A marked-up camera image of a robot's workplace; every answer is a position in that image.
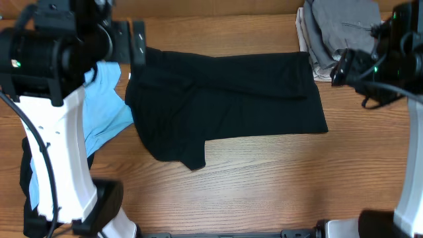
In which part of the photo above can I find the black t-shirt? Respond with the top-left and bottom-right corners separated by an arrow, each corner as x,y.
126,48 -> 328,171

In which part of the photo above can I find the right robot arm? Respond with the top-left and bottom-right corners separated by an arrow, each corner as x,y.
330,1 -> 422,237

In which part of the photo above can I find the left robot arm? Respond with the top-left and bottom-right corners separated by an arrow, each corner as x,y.
1,0 -> 146,237

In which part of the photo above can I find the beige folded garment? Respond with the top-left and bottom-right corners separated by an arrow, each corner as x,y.
295,7 -> 314,64

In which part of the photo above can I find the light grey folded garment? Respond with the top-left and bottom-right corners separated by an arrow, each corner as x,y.
311,54 -> 340,81

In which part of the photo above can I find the light blue t-shirt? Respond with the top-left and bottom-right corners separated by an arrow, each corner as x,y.
30,62 -> 134,208

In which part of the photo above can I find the black garment under pile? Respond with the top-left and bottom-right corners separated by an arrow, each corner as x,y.
19,137 -> 95,238

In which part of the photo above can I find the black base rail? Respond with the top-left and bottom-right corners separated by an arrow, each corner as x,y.
142,229 -> 316,238

